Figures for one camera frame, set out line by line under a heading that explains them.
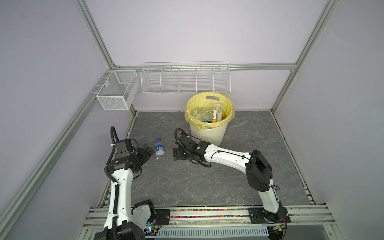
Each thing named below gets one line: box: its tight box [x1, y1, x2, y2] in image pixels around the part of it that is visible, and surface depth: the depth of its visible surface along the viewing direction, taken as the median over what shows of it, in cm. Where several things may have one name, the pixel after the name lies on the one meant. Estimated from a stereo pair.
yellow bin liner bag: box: [184, 92, 236, 130], surface depth 91 cm
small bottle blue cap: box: [155, 137, 165, 160], surface depth 96 cm
